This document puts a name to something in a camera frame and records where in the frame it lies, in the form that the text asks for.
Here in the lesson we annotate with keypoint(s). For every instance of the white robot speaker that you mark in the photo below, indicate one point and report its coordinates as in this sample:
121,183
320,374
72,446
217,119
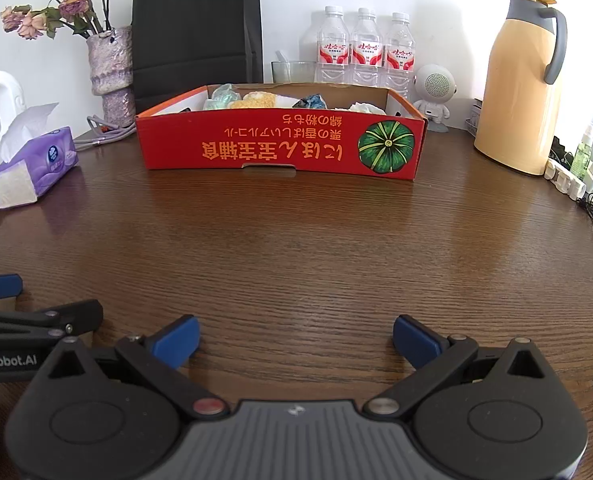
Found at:
434,82

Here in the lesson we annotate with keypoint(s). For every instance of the red cardboard box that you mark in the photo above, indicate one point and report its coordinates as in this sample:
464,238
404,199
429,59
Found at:
256,150

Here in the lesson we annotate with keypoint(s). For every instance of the black paper bag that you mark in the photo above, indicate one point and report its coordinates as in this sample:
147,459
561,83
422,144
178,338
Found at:
196,35

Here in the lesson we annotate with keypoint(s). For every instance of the yellow and white plush toy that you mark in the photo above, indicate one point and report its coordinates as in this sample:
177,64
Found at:
261,101

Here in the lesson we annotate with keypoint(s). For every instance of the yellow thermos jug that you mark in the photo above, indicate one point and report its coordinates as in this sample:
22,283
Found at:
511,85

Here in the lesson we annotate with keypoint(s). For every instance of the white detergent bottle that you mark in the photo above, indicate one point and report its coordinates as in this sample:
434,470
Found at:
15,105

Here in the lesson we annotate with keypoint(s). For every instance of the purple textured vase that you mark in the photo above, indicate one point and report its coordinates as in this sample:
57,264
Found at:
109,60

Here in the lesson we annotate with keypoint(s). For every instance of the white power strip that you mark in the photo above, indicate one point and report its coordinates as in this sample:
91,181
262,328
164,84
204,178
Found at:
566,182

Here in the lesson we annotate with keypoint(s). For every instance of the green spray bottle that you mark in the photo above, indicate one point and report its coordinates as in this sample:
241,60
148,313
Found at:
582,155

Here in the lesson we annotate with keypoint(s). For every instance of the purple tissue pack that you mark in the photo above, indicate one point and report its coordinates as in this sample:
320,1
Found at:
46,160

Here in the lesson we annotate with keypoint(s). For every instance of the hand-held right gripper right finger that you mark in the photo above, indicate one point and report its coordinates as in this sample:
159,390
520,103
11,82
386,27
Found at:
416,342

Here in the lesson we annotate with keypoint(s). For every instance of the small grey box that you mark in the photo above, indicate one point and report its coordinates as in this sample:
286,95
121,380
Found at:
473,117

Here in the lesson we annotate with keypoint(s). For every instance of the clear glass cup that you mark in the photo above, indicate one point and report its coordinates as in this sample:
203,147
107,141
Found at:
291,72

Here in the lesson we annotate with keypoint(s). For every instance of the clear water bottle red label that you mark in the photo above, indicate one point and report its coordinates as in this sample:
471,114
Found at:
332,50
365,52
399,57

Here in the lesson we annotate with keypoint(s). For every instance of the dark teal packet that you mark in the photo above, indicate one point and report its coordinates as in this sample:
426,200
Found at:
311,101

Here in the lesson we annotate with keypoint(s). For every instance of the iridescent clear plastic bag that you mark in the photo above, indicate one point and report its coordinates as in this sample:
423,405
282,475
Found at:
221,97

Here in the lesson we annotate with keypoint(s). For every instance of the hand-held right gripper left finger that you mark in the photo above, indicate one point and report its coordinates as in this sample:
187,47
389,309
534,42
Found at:
176,342

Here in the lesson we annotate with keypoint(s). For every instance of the white tissue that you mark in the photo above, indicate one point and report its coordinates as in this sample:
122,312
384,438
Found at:
366,108

